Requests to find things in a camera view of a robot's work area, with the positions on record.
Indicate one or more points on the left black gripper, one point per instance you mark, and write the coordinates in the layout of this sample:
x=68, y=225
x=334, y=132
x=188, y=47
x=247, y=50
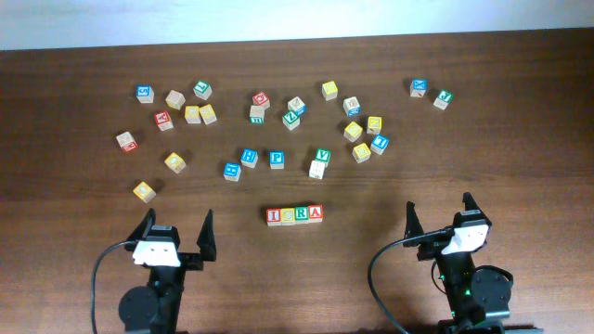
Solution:
x=194, y=263

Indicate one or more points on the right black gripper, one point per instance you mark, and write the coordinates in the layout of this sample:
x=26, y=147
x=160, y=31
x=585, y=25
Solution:
x=432, y=247

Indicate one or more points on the red I block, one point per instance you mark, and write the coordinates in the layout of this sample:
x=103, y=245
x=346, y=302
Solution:
x=272, y=217

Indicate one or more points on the yellow C block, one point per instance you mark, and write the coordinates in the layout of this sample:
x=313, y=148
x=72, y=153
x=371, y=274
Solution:
x=287, y=216

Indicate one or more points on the red A block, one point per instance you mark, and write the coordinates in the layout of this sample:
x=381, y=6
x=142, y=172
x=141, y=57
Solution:
x=315, y=213

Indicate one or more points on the green R block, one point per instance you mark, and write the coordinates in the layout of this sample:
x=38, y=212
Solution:
x=301, y=215

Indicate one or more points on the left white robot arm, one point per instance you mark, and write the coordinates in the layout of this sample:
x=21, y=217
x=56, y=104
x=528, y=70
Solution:
x=154, y=307

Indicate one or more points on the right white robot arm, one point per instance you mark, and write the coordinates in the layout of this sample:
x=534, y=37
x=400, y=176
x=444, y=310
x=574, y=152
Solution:
x=478, y=296

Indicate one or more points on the yellow block far left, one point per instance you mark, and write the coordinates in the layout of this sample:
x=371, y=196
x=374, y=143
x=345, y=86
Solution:
x=144, y=192

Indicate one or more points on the yellow O block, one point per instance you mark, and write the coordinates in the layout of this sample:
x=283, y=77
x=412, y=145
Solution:
x=175, y=163

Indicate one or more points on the blue block lower left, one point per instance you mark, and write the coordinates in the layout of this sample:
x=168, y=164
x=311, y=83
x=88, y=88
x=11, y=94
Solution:
x=232, y=172

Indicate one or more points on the blue T block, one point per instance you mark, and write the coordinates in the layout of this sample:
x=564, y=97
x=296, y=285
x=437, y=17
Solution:
x=379, y=144

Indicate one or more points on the yellow G block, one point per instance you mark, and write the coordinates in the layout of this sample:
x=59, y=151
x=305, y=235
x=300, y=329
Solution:
x=361, y=152

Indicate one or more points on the red side wooden block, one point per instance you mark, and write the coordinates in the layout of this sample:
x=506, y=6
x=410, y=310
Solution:
x=126, y=142

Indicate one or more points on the blue H block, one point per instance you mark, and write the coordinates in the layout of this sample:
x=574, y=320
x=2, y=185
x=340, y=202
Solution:
x=249, y=158

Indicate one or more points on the yellow S block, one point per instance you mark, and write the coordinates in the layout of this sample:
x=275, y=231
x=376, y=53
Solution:
x=374, y=125

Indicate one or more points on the green J block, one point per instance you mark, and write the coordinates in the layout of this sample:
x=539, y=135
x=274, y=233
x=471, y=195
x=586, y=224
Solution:
x=443, y=99

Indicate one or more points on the red X block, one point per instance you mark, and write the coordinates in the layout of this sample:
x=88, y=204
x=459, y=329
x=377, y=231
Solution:
x=163, y=120

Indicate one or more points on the yellow block left of pair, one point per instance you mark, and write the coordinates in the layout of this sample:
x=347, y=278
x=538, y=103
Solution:
x=192, y=114

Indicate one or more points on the yellow block of pair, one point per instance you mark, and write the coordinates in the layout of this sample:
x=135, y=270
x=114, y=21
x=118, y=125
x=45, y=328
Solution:
x=207, y=114
x=192, y=114

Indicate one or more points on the yellow K block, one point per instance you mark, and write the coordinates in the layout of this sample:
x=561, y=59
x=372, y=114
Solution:
x=352, y=131

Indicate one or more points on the yellow block right of pair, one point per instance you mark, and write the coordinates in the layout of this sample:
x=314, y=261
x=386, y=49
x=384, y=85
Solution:
x=207, y=114

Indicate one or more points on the blue X block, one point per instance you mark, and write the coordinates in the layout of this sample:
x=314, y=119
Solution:
x=418, y=87

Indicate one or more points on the blue P block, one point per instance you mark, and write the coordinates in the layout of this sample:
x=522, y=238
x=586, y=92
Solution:
x=276, y=160

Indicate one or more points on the plain wooden block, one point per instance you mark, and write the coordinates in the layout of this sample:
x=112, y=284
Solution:
x=317, y=169

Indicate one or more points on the green V block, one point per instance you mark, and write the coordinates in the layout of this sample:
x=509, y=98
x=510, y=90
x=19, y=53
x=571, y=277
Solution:
x=323, y=155

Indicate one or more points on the plain tan block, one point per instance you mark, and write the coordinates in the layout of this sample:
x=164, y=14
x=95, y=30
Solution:
x=175, y=100

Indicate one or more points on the blue D block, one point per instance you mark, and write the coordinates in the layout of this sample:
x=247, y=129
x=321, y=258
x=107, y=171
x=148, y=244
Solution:
x=351, y=106

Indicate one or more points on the blue S block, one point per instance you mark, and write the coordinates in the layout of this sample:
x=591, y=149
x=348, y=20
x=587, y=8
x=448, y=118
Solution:
x=144, y=94

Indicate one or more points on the green L block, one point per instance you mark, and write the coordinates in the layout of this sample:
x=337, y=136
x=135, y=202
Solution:
x=202, y=90

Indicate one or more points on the plain block green side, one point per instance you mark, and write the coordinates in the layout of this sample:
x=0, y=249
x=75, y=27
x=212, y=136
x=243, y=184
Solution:
x=257, y=114

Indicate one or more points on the red C block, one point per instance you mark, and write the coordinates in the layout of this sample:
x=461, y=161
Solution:
x=261, y=99

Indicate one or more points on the green Z block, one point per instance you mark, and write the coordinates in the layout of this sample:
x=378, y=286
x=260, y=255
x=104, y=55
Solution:
x=291, y=120

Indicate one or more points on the yellow top block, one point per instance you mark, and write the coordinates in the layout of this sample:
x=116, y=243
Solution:
x=329, y=90

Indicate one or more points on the plain block blue side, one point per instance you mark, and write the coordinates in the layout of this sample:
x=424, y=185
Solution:
x=297, y=106

